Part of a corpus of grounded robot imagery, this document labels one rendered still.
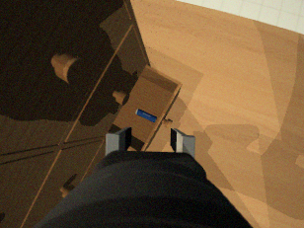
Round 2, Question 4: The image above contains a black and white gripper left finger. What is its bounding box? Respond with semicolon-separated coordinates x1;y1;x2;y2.
106;127;132;156

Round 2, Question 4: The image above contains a brown wooden chest of drawers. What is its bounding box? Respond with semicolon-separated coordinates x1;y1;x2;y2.
0;0;151;228

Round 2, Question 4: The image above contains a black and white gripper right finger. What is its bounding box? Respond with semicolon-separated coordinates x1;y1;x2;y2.
170;128;195;158

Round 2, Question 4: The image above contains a dark brown drawer front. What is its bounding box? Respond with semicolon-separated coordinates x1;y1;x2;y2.
108;65;182;151
20;140;102;228
64;26;146;142
0;151;55;228
0;0;130;154
80;139;106;183

